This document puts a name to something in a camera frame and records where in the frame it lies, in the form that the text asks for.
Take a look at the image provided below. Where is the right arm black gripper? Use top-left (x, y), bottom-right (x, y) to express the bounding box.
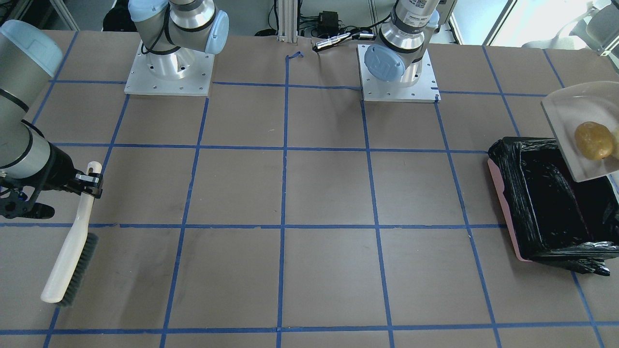
top-left (0, 145), bottom-right (103, 219)

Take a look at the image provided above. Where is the beige hand brush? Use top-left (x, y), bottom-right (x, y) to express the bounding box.
top-left (40, 161), bottom-right (102, 306)

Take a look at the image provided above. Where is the beige plastic dustpan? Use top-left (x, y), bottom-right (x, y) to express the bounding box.
top-left (541, 81), bottom-right (619, 182)

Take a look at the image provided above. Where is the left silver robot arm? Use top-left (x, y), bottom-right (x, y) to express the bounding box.
top-left (363, 0), bottom-right (440, 87)

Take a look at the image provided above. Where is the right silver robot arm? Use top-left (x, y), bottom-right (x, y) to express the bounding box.
top-left (0, 0), bottom-right (230, 222)

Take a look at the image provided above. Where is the bin with black bag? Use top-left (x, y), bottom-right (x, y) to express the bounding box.
top-left (487, 137), bottom-right (618, 276)

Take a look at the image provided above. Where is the black power brick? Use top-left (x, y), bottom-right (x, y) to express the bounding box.
top-left (316, 11), bottom-right (339, 37)

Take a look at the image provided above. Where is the yellow potato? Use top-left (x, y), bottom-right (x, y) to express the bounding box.
top-left (574, 121), bottom-right (613, 160)

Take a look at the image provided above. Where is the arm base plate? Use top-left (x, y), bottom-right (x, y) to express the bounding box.
top-left (357, 44), bottom-right (442, 103)
top-left (124, 42), bottom-right (215, 97)

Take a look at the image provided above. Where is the aluminium frame post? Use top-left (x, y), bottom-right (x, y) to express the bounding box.
top-left (274, 0), bottom-right (301, 45)

